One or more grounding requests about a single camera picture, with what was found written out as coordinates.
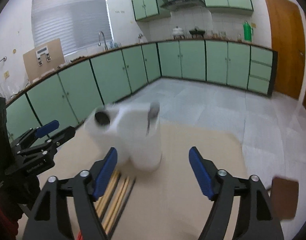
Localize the red handled bamboo chopstick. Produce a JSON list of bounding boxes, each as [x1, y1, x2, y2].
[[104, 175, 131, 234]]

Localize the black chopstick silver band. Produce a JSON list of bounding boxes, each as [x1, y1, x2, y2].
[[108, 178, 136, 239]]

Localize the white double utensil holder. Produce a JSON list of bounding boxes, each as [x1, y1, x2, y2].
[[84, 102, 162, 172]]

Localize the green lower kitchen cabinets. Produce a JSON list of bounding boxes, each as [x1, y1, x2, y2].
[[7, 40, 278, 140]]

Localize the chrome sink faucet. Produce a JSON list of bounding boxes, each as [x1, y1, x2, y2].
[[98, 31, 109, 51]]

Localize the window roller blind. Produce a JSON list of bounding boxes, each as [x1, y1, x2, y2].
[[31, 0, 113, 55]]

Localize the white cooking pot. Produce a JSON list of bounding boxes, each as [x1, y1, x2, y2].
[[172, 26, 185, 40]]

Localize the brown wooden door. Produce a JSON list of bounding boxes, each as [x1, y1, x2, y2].
[[265, 0, 306, 100]]

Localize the black wok on stove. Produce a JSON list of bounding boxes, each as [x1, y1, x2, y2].
[[189, 28, 206, 39]]

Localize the green thermos jug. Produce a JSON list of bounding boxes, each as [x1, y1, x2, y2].
[[243, 21, 253, 42]]

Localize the cardboard panel with handles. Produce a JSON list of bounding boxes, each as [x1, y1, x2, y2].
[[23, 38, 65, 83]]

